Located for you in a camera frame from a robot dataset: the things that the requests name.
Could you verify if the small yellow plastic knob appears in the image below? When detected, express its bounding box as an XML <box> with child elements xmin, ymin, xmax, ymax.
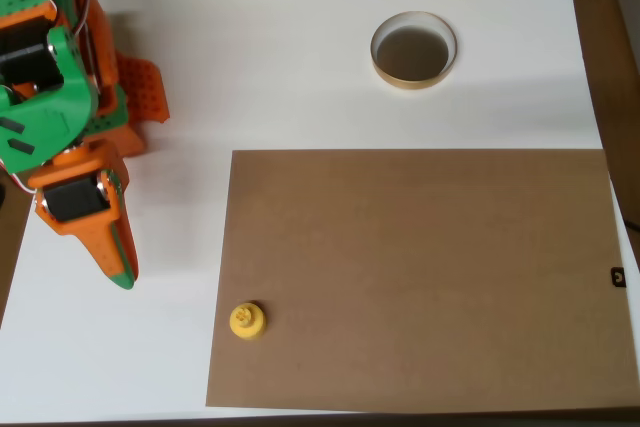
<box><xmin>228</xmin><ymin>301</ymin><xmax>268</xmax><ymax>343</ymax></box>

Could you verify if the orange and green robot base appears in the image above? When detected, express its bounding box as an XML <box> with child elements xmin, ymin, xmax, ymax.
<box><xmin>82</xmin><ymin>51</ymin><xmax>172</xmax><ymax>159</ymax></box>

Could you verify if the large white base panel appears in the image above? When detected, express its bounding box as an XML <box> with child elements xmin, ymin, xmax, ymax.
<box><xmin>0</xmin><ymin>0</ymin><xmax>640</xmax><ymax>421</ymax></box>

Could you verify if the brown cardboard sheet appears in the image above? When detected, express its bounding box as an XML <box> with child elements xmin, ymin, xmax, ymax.
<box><xmin>205</xmin><ymin>148</ymin><xmax>640</xmax><ymax>413</ymax></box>

